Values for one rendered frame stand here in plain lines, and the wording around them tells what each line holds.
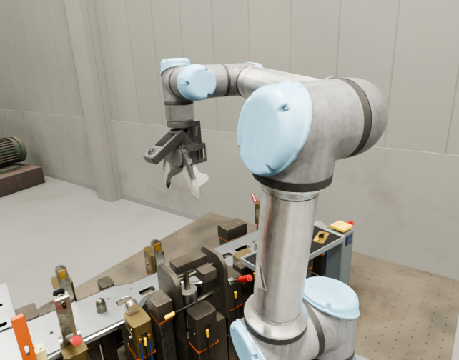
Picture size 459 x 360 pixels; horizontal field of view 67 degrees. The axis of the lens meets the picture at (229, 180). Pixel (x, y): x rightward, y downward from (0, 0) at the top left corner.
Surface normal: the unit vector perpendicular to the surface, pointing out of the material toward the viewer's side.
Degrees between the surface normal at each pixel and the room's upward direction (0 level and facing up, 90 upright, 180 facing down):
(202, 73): 90
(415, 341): 0
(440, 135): 90
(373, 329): 0
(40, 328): 0
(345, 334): 90
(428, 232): 90
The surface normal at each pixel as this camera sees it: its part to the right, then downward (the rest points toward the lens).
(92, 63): 0.81, 0.16
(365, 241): -0.59, 0.29
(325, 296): 0.07, -0.96
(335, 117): 0.44, -0.02
